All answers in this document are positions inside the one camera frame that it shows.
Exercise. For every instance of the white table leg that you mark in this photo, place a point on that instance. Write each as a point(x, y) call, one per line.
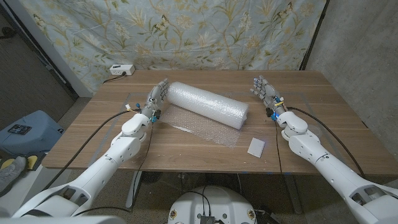
point(133, 189)

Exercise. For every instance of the small white card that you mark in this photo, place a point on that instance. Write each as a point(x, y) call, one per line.
point(256, 147)

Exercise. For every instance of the black corner pole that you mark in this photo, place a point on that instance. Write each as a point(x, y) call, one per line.
point(312, 37)

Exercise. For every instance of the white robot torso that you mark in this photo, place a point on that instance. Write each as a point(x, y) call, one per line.
point(217, 202)

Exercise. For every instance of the yellow black floor pad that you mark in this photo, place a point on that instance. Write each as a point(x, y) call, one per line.
point(32, 161)

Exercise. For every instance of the floral printed backdrop cloth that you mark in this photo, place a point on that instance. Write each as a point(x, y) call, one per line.
point(186, 37)

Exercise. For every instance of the clear bubble wrap roll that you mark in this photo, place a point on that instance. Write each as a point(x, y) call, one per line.
point(208, 104)

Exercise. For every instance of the blue-grey storage bin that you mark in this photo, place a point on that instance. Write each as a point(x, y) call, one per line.
point(37, 137)

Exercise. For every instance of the grey table leg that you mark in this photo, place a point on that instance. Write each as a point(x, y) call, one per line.
point(293, 196)

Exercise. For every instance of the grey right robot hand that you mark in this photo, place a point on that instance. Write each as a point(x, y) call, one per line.
point(269, 95)

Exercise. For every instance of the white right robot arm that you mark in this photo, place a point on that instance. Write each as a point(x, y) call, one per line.
point(329, 161)

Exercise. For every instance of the white power outlet box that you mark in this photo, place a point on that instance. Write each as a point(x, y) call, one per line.
point(122, 69)

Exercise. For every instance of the black device with screen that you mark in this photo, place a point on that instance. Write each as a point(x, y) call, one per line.
point(19, 129)

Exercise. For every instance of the grey shoe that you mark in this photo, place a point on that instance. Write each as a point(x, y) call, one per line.
point(12, 174)

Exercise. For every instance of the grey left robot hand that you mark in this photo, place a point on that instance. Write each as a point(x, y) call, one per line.
point(155, 98)

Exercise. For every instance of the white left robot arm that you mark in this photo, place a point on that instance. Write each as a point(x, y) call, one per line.
point(102, 168)

